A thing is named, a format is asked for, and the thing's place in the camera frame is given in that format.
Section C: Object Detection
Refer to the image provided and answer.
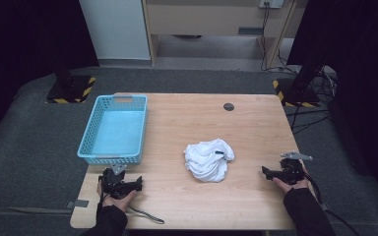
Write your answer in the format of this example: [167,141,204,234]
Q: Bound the person's left hand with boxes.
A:
[96,180,138,212]

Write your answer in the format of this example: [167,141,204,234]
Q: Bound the grey label plate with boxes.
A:
[237,27,265,36]

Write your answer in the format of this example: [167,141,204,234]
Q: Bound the light wooden desk frame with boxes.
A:
[141,0,307,69]

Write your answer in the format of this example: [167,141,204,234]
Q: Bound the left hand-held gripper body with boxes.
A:
[98,162,136,201]

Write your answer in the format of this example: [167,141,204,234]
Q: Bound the white cabinet panel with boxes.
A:
[78,0,152,61]

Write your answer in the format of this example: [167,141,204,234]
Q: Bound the white t-shirt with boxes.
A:
[183,138,236,184]

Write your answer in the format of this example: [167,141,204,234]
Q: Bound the white power strip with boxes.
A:
[258,0,285,10]

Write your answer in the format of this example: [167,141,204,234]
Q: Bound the black stand with striped base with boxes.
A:
[44,48,97,105]
[273,58,330,108]

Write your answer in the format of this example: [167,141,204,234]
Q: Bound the black power strip cable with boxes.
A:
[260,2,273,72]

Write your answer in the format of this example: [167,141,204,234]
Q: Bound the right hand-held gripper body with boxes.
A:
[280,150,313,185]

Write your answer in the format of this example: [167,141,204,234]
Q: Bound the bundle of black floor cables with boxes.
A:
[276,48,339,135]

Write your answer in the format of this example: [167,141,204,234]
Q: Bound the striped wrist strap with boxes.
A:
[126,205,165,226]

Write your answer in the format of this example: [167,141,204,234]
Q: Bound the dark curtain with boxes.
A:
[0,0,100,150]
[286,0,378,198]

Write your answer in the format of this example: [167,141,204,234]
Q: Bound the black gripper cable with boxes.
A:
[304,173,360,236]

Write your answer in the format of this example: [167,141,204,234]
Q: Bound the light blue plastic basket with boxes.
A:
[77,94,149,166]

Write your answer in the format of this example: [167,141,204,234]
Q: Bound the person's right hand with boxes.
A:
[272,166,311,195]

